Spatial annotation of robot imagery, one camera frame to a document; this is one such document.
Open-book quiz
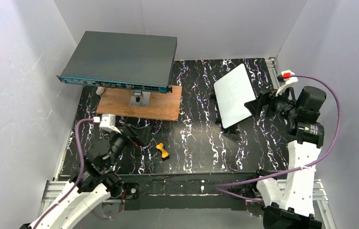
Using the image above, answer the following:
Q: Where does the white cylinder switch foot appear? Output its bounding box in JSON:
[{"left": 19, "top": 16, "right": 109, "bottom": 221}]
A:
[{"left": 95, "top": 86, "right": 105, "bottom": 96}]

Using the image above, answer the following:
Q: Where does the plywood board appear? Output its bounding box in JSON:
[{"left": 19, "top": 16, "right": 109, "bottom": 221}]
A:
[{"left": 96, "top": 85, "right": 182, "bottom": 121}]

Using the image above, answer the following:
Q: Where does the grey network switch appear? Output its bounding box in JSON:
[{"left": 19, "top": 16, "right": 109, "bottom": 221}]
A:
[{"left": 57, "top": 31, "right": 177, "bottom": 94}]

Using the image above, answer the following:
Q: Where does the aluminium right side rail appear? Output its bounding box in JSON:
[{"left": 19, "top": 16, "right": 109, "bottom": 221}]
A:
[{"left": 265, "top": 57, "right": 281, "bottom": 89}]

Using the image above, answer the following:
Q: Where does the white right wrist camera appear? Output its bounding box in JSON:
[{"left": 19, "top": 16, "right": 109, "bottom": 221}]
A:
[{"left": 276, "top": 70, "right": 298, "bottom": 97}]

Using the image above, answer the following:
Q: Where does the aluminium front frame rail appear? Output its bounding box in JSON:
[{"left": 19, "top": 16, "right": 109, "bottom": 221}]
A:
[{"left": 41, "top": 179, "right": 336, "bottom": 229}]

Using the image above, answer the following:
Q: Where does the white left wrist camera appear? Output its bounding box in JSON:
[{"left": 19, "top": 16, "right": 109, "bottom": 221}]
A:
[{"left": 99, "top": 114, "right": 121, "bottom": 134}]

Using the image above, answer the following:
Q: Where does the yellow bone-shaped eraser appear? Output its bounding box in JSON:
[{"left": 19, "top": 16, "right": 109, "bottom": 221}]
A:
[{"left": 156, "top": 143, "right": 170, "bottom": 160}]

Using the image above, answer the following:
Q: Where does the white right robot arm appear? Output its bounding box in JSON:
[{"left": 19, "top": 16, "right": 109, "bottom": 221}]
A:
[{"left": 244, "top": 86, "right": 327, "bottom": 229}]

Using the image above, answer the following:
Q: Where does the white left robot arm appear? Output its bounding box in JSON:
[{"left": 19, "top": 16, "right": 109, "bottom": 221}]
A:
[{"left": 21, "top": 120, "right": 151, "bottom": 229}]

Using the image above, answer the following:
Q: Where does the small whiteboard black frame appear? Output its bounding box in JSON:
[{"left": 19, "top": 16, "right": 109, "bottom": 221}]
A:
[{"left": 213, "top": 63, "right": 256, "bottom": 129}]

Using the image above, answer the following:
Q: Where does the grey metal bracket stand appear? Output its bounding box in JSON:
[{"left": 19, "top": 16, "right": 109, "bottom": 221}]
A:
[{"left": 130, "top": 91, "right": 151, "bottom": 107}]

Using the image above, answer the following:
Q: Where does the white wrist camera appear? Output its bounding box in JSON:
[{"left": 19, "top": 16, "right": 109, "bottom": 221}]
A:
[
  {"left": 276, "top": 70, "right": 298, "bottom": 97},
  {"left": 99, "top": 114, "right": 121, "bottom": 134}
]

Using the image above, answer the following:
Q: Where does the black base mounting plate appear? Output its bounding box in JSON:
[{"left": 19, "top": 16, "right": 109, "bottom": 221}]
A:
[{"left": 120, "top": 172, "right": 253, "bottom": 210}]

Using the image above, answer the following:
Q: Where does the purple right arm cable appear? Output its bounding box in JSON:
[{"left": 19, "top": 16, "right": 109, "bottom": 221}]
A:
[{"left": 214, "top": 74, "right": 342, "bottom": 203}]

